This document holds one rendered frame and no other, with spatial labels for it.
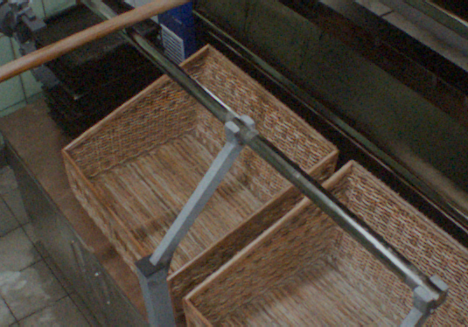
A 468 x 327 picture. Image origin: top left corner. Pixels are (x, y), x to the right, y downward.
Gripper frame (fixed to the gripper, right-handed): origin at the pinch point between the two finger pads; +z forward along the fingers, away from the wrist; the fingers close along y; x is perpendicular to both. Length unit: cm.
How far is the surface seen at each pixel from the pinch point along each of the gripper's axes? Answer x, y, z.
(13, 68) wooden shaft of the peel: 7.4, -1.0, 1.5
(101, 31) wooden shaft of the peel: -12.5, -1.1, 1.6
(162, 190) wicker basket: -25, 60, -10
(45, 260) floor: 1, 119, -62
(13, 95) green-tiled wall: -18, 90, -119
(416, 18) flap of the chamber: -41, -21, 61
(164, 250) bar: -0.9, 21.2, 42.1
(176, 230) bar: -4.1, 18.1, 41.9
